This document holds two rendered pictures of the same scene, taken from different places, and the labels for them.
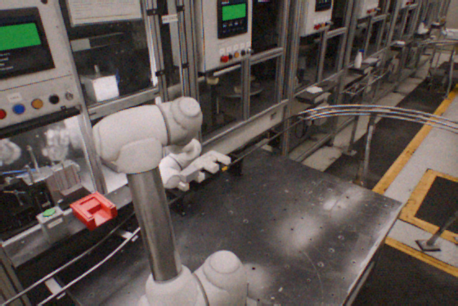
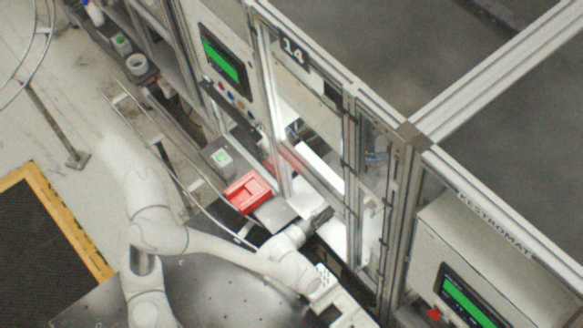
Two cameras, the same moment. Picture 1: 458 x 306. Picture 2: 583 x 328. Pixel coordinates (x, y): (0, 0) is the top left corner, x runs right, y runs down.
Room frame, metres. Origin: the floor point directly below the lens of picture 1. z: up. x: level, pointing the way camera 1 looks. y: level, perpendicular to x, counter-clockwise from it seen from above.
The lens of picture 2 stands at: (1.62, -0.64, 3.27)
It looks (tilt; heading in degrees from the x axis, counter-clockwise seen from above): 59 degrees down; 107
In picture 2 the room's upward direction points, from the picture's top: 9 degrees counter-clockwise
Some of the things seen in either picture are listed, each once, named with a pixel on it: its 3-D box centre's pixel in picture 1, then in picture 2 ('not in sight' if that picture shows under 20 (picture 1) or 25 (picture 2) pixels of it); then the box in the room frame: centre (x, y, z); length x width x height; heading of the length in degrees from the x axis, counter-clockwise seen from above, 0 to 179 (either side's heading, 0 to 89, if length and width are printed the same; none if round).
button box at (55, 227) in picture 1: (52, 223); (225, 163); (0.94, 0.69, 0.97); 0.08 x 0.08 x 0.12; 48
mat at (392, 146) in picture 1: (424, 102); not in sight; (4.53, -3.02, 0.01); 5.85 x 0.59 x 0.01; 138
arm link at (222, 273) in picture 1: (222, 281); (150, 320); (0.76, 0.02, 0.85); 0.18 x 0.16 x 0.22; 119
